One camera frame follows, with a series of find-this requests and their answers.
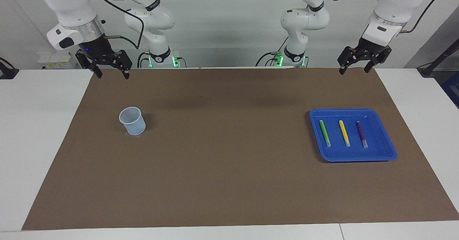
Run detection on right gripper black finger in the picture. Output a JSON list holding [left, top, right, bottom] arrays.
[[76, 52, 103, 78], [114, 50, 132, 80]]

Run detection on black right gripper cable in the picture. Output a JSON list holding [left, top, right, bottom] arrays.
[[86, 0, 145, 50]]

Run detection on black table clamp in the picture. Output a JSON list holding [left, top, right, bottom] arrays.
[[0, 58, 19, 80]]

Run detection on purple pen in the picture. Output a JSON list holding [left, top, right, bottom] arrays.
[[356, 121, 369, 149]]

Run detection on white power strip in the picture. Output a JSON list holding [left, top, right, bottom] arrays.
[[38, 52, 77, 69]]

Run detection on black base cable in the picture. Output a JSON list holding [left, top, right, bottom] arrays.
[[137, 52, 151, 68], [255, 36, 289, 67]]

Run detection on blue plastic tray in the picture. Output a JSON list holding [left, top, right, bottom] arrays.
[[309, 108, 398, 163]]

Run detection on black right base cable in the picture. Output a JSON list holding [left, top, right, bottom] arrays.
[[137, 52, 151, 68]]

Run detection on blue crate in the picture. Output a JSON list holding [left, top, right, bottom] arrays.
[[440, 71, 459, 108]]

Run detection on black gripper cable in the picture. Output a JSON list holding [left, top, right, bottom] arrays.
[[86, 0, 145, 50], [401, 0, 447, 33]]

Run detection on black left base cable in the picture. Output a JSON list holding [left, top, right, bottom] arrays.
[[255, 36, 289, 67]]

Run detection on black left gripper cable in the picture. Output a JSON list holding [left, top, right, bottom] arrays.
[[401, 0, 447, 33]]

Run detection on black stand pole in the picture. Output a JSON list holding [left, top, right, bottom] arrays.
[[417, 39, 459, 77]]

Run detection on brown table mat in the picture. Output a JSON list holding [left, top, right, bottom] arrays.
[[22, 67, 459, 231]]

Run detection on yellow pen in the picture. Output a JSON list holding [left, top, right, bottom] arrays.
[[339, 119, 351, 147]]

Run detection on green pen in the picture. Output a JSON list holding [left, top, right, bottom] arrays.
[[319, 119, 332, 147]]

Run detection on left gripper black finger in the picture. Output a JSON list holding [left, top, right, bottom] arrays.
[[338, 46, 355, 75], [364, 46, 392, 73]]

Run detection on pale blue mesh cup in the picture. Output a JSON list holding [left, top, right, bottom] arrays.
[[119, 107, 147, 136]]

